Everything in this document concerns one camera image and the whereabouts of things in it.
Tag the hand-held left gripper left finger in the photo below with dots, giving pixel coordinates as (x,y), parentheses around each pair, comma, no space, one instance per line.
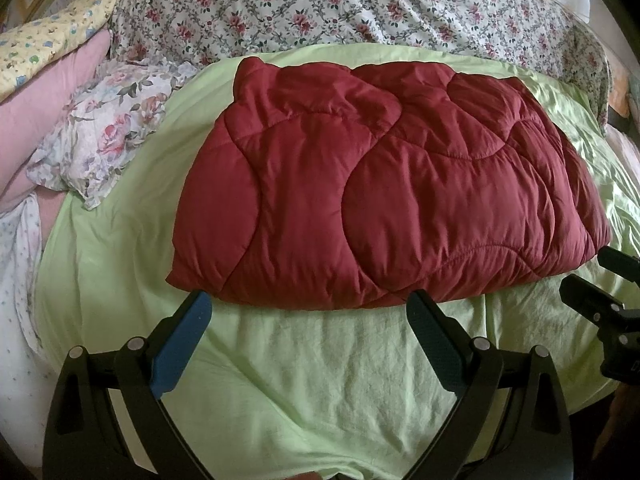
(182,345)

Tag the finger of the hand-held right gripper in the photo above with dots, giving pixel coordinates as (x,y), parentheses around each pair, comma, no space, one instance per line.
(592,302)
(622,262)

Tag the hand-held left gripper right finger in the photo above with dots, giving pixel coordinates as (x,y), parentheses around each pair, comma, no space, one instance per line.
(435,340)

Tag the red quilted comforter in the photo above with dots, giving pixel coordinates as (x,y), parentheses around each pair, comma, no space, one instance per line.
(380,185)

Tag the person's right forearm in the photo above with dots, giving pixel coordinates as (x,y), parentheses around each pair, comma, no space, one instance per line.
(620,435)

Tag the light green bed sheet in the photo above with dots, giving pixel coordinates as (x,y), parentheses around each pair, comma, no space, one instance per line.
(325,385)

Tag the white dotted cloth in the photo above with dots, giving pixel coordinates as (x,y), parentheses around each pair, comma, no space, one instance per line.
(20,270)

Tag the large-flower print pillow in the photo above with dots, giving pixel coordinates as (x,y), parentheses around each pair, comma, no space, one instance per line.
(110,125)

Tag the pink pillow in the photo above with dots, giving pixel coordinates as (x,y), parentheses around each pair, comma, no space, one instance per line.
(55,90)

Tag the yellow printed pillow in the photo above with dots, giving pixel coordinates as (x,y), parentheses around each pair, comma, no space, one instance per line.
(55,40)

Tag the white floral rose blanket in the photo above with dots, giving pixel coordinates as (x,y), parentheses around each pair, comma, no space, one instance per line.
(325,5)

